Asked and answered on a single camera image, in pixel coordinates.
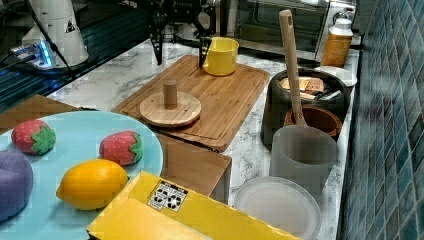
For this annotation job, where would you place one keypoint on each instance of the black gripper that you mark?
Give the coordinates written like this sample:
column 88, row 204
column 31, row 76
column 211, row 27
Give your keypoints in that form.
column 197, row 12

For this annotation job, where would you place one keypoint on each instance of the round wooden lid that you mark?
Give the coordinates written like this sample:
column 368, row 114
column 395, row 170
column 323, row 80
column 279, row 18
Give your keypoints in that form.
column 170, row 107

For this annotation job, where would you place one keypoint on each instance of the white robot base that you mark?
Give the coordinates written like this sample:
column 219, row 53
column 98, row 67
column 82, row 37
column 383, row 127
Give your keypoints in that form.
column 55, row 42

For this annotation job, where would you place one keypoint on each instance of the bamboo cutting board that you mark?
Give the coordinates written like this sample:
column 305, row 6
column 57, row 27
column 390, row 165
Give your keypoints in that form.
column 226, row 100

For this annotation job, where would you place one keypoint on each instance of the yellow measuring cup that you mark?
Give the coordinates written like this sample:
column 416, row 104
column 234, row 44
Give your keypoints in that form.
column 221, row 56

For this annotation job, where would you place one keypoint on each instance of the stainless toaster oven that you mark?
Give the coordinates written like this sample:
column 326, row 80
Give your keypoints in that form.
column 260, row 24

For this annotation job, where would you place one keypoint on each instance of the lower toy strawberry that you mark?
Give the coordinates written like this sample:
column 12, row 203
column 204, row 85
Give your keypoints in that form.
column 123, row 148

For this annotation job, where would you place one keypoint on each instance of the toy strawberry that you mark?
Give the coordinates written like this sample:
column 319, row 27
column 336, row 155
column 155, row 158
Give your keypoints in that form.
column 123, row 148
column 33, row 137

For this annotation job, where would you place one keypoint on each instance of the light blue plate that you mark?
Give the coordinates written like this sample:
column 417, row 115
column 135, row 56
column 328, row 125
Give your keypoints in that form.
column 78, row 138

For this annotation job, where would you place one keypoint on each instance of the black bowl with packets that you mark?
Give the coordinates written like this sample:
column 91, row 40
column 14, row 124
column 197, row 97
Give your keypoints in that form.
column 278, row 101

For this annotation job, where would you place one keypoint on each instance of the brown wooden mortar cup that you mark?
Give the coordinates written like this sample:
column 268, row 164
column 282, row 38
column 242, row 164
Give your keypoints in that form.
column 319, row 122

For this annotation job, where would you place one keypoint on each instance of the orange bottle white cap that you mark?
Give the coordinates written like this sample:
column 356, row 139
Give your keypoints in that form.
column 338, row 43

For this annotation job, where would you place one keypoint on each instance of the frosted plastic cup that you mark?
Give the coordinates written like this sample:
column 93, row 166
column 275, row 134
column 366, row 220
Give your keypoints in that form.
column 304, row 155

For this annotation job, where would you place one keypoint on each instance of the yellow cereal box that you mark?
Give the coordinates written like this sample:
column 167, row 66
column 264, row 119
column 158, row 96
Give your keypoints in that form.
column 152, row 208

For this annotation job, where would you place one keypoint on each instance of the yellow toy lemon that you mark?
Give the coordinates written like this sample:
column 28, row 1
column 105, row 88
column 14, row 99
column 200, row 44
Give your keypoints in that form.
column 92, row 184

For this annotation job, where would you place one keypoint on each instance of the upper toy strawberry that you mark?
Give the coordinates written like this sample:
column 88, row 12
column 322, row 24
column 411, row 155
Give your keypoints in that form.
column 33, row 137

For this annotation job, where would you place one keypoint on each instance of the purple toy fruit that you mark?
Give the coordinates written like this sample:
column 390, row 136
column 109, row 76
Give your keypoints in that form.
column 16, row 183

